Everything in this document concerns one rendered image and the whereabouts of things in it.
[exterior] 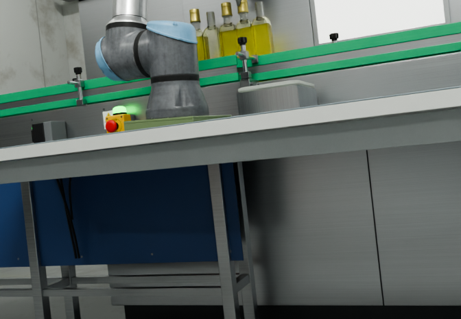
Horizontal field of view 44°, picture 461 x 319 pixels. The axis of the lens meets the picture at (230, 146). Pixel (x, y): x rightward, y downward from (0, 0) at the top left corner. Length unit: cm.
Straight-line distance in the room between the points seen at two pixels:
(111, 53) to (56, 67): 481
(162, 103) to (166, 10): 94
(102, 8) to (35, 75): 369
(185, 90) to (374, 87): 64
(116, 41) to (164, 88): 19
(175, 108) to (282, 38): 78
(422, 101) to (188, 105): 52
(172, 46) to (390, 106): 52
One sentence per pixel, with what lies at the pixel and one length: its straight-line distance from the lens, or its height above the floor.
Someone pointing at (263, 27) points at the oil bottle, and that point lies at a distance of 186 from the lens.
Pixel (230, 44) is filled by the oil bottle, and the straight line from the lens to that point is 189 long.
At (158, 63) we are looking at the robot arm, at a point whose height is 90.
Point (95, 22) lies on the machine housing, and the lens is 236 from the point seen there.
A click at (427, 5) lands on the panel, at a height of 106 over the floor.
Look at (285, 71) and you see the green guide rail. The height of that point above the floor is 90.
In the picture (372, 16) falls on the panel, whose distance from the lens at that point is 194.
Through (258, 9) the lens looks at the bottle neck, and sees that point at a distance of 188.
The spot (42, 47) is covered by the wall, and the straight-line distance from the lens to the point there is 615.
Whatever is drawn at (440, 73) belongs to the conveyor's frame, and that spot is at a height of 83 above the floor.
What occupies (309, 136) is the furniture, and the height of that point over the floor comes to 69.
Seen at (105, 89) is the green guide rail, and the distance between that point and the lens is 197.
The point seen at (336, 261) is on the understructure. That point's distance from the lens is 201.
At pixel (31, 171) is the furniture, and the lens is 160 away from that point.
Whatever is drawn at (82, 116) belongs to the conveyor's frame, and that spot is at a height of 84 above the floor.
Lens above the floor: 69
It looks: level
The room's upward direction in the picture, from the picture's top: 6 degrees counter-clockwise
